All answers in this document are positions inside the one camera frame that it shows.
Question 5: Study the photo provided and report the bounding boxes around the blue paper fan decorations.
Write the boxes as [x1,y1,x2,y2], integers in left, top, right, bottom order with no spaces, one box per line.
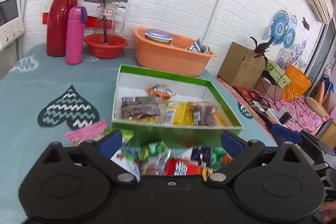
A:
[264,10,297,50]

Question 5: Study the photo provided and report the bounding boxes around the red orange snack bag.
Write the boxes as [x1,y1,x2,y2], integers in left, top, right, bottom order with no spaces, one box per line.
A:
[165,158,214,177]

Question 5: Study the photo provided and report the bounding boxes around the glass pitcher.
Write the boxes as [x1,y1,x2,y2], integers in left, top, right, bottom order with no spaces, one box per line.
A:
[93,3,125,45]

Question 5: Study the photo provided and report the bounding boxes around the brown cake orange packet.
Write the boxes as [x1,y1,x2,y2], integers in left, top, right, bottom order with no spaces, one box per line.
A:
[145,84,175,99]

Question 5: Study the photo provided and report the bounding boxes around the yellow cracker packet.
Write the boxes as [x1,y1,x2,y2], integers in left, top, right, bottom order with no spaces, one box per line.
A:
[165,101,194,126]

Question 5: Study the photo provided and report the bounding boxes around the brown barcode snack packet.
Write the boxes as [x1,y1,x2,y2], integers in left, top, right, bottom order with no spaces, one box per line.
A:
[121,96,167,123]

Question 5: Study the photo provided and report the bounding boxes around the red plastic basin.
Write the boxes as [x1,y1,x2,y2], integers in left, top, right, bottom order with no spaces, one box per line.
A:
[84,34,129,59]

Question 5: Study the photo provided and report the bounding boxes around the green pea snack packet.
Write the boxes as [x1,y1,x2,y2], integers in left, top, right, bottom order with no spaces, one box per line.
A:
[139,141,171,170]

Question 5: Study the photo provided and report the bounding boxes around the pink thermos bottle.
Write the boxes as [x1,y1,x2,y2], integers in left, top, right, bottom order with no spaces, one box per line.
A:
[65,6,88,65]

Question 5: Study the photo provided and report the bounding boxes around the lidded tin in tub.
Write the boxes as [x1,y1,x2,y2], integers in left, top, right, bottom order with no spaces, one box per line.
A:
[145,29,173,46]

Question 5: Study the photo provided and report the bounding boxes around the green white cardboard box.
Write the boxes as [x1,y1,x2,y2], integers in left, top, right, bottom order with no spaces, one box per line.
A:
[112,65,243,148]

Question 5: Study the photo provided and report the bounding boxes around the green small box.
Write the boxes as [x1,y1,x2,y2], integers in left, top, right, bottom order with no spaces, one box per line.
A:
[265,60,290,88]

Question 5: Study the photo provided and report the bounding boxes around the blue green candy packet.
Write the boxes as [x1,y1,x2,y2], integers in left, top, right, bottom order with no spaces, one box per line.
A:
[110,148,141,181]

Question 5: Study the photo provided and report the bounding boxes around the dried dates clear packet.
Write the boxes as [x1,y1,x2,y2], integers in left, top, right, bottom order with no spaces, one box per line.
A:
[190,102,226,127]

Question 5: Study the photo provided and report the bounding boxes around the brown cardboard box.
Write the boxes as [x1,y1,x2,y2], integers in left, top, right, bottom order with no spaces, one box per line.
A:
[218,42,265,89]

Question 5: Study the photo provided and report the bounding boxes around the dark blue candy packet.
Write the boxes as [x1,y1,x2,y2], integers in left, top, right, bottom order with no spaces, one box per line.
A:
[190,146,211,162]

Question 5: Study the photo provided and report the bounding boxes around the orange plastic bag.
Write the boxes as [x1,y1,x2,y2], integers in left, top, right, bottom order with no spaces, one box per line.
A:
[281,65,311,101]

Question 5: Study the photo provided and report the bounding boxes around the steel bowl in tub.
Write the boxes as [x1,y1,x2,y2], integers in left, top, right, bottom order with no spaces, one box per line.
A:
[186,38,211,54]

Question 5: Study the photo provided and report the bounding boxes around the white appliance with screen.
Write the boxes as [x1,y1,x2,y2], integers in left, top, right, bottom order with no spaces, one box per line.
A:
[0,0,25,51]

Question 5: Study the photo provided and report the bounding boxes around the pink nut snack packet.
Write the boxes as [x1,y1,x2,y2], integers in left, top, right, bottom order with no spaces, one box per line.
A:
[65,120,108,145]

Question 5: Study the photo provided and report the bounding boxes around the green red candy packet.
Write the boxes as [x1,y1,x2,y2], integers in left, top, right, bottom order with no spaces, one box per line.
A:
[210,148,232,169]

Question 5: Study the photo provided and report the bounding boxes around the small open cardboard box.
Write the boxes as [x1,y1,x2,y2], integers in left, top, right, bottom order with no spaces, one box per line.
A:
[254,77,285,101]

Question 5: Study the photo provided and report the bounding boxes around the white power strip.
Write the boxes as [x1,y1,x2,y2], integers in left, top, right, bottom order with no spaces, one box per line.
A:
[265,108,282,125]

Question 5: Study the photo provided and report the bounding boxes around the orange plastic tub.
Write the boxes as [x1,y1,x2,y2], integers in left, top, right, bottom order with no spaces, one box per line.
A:
[133,27,216,76]

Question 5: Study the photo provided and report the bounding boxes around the red thermos jug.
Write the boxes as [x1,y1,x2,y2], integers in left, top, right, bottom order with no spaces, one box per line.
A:
[46,0,77,57]

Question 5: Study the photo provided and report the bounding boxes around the dark purple plant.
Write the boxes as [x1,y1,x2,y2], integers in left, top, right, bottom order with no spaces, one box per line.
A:
[250,36,274,66]

